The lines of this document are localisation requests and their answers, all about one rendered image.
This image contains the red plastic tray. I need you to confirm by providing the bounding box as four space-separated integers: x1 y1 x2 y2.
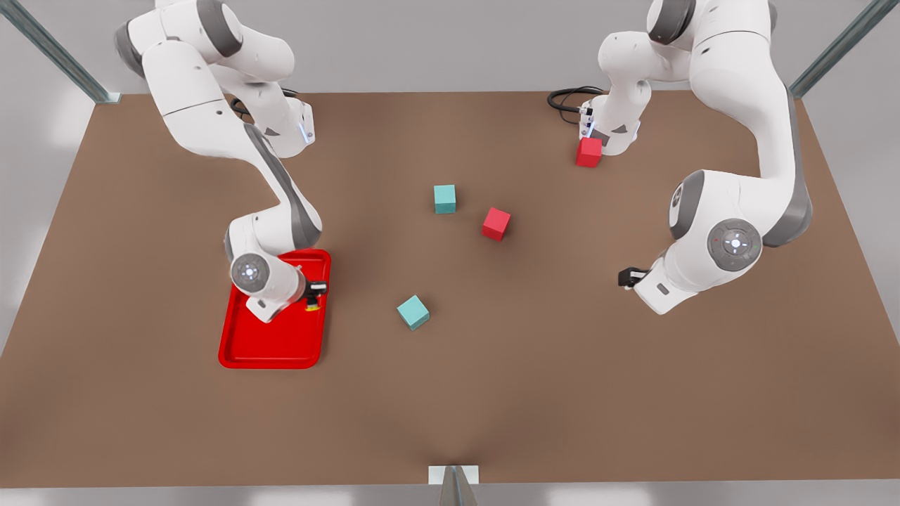
218 249 332 370

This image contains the black cable loop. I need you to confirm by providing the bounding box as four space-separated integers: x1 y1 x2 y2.
547 86 607 126
229 87 302 120

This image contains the silver frame post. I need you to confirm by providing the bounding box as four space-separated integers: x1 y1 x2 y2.
789 0 900 99
428 465 480 506
0 0 122 105

